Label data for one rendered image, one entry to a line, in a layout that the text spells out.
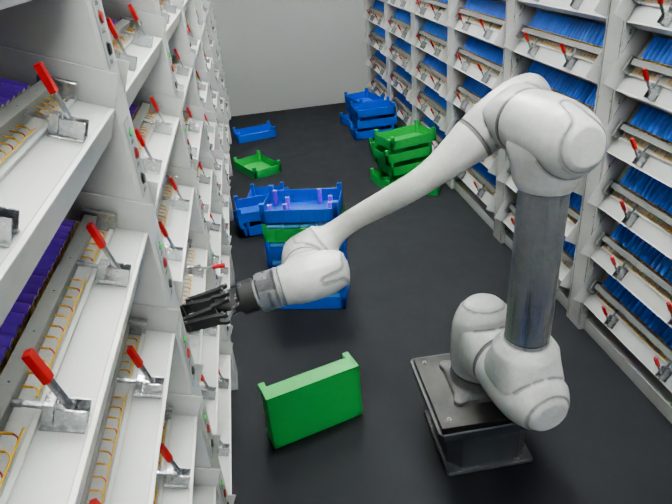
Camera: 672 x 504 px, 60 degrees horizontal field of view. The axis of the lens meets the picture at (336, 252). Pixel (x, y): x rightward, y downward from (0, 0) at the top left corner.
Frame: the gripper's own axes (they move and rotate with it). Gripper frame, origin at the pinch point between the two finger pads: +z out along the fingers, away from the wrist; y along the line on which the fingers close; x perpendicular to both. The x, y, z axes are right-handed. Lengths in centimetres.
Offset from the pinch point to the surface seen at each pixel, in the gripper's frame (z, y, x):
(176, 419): -0.7, 23.9, 7.0
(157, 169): -10.0, -4.2, -32.1
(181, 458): -1.9, 33.3, 7.7
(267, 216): -23, -92, 25
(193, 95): -9, -118, -20
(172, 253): -5.9, -4.1, -13.4
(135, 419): -3.6, 44.2, -13.0
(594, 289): -126, -43, 66
